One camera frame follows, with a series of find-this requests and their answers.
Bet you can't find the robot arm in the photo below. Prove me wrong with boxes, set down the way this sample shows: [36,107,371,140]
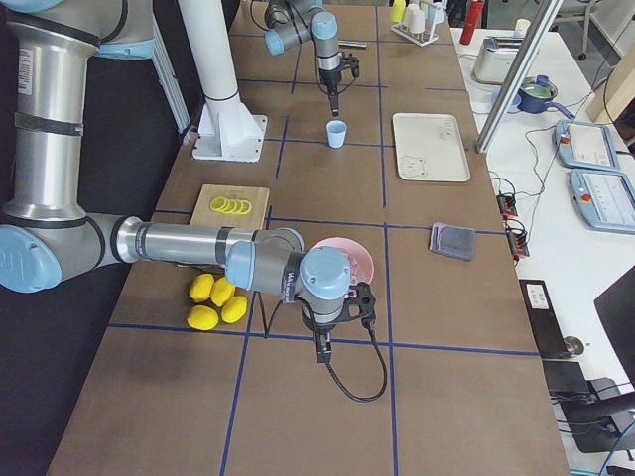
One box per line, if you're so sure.
[1,1,358,364]
[264,1,344,117]

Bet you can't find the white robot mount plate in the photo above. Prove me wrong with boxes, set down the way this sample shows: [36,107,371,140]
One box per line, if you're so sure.
[192,104,268,163]

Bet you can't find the yellow cup on rack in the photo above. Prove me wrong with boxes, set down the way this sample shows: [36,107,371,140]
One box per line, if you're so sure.
[390,0,407,23]

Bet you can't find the blue teach pendant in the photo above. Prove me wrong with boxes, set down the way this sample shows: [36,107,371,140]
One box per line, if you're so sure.
[570,169,634,234]
[554,119,620,172]

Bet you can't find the wooden cutting board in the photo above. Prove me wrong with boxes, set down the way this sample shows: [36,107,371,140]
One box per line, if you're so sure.
[176,183,271,273]

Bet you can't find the whole yellow lemon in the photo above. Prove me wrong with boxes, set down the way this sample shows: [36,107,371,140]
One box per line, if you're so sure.
[189,273,215,303]

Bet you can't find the red bottle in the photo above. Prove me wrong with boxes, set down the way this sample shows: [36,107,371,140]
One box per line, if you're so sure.
[459,0,485,46]

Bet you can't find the pink cup on rack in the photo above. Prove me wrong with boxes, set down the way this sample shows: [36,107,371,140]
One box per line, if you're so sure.
[404,8,426,35]

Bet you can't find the steel muddler black tip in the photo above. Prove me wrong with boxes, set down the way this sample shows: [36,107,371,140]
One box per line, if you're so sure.
[338,40,368,50]

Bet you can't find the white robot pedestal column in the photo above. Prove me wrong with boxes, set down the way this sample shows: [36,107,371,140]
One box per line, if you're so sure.
[179,0,239,119]

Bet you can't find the black label box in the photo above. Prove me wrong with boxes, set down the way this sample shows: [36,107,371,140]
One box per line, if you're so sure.
[519,280,568,359]

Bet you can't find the white wire cup rack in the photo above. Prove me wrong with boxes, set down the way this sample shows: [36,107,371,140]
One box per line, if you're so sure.
[390,0,447,47]

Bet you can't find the orange connector block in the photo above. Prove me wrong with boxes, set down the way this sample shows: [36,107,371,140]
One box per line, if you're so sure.
[506,228,530,261]
[496,194,518,219]

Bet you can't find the white toaster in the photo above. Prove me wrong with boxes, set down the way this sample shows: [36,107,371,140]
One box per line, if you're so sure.
[473,36,523,84]

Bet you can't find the pink bowl of ice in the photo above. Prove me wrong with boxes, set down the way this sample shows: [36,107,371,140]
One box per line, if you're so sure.
[312,237,375,285]

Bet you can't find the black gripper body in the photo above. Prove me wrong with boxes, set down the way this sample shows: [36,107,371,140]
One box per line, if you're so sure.
[318,68,342,95]
[302,314,340,334]

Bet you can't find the cream bear serving tray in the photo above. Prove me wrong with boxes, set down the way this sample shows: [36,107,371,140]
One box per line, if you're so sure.
[392,113,470,182]

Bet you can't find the blue saucepan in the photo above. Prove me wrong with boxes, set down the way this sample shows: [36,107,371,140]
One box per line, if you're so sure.
[518,74,574,120]

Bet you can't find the light blue plastic cup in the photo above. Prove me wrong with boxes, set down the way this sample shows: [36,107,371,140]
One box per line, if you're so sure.
[325,120,347,149]

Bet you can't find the folded grey cloth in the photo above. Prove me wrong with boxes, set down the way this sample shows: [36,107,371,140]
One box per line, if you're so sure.
[430,222,476,262]

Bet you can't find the black monitor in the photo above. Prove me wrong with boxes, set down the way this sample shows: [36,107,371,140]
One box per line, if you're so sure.
[594,268,635,382]

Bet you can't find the aluminium frame post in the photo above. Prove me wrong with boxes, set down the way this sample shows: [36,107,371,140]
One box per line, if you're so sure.
[475,0,564,154]

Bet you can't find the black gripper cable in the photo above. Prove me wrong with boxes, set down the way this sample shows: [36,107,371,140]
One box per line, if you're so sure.
[257,292,389,402]

